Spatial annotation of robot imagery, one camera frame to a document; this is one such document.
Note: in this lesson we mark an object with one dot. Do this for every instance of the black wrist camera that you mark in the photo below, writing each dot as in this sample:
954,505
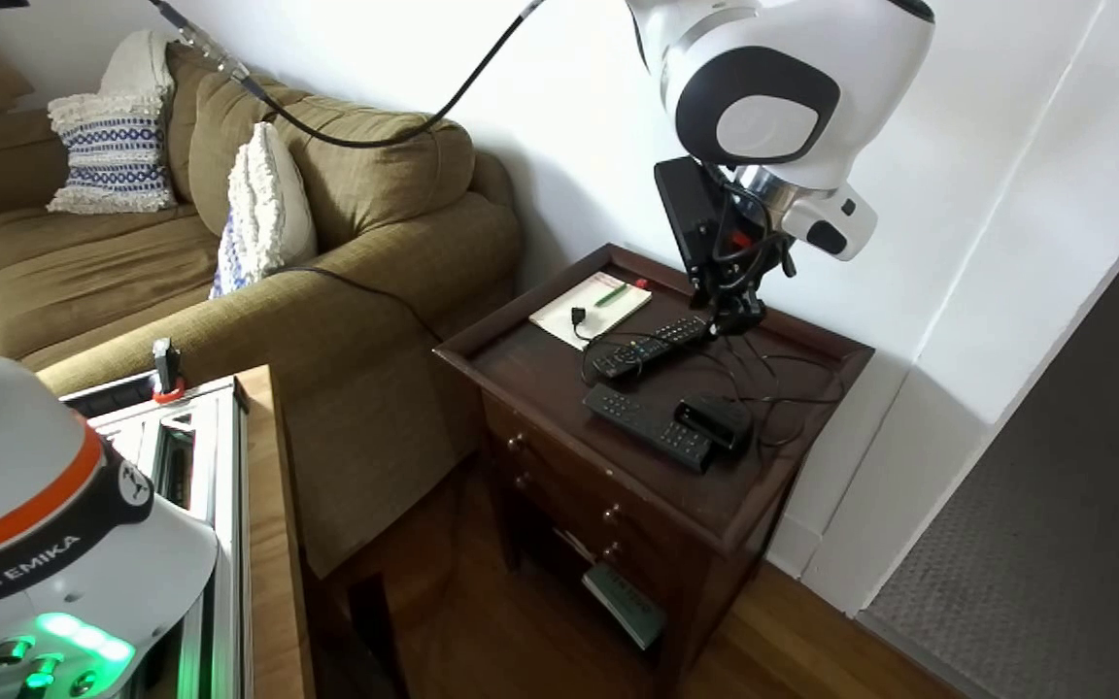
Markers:
678,213

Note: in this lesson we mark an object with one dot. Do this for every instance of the green pen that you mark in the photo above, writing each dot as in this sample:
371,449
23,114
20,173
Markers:
611,298

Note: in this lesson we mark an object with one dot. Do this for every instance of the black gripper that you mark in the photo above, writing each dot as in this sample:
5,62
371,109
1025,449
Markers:
738,252

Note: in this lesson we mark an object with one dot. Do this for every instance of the white notepad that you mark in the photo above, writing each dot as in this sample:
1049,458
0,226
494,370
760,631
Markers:
572,292

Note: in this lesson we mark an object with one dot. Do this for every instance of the white folded blanket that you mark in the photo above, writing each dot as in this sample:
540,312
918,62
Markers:
137,62

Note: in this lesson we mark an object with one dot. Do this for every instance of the small black remote colored buttons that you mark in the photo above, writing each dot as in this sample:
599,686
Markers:
638,351

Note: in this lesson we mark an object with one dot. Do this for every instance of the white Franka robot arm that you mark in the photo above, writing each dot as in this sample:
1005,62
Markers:
778,79

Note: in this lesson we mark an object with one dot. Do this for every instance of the blue striped white pillow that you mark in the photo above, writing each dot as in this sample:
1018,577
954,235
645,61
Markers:
112,158

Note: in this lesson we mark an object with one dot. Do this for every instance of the white knitted pillow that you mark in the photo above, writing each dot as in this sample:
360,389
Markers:
268,206

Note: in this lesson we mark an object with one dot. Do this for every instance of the small red object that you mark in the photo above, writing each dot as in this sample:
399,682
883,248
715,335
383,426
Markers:
641,279

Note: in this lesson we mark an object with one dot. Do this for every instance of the wooden cart board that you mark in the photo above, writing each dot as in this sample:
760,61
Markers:
273,543

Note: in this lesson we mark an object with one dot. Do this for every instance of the dark wooden nightstand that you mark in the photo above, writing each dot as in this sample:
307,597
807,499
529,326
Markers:
611,479

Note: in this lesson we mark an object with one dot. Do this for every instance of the olive fabric couch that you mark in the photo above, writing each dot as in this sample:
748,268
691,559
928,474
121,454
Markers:
365,335

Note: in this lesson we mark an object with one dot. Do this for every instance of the long black remote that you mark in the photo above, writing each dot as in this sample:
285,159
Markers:
641,428

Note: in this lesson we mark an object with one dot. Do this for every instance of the black alarm clock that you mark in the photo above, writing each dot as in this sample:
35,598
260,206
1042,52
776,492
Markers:
715,426

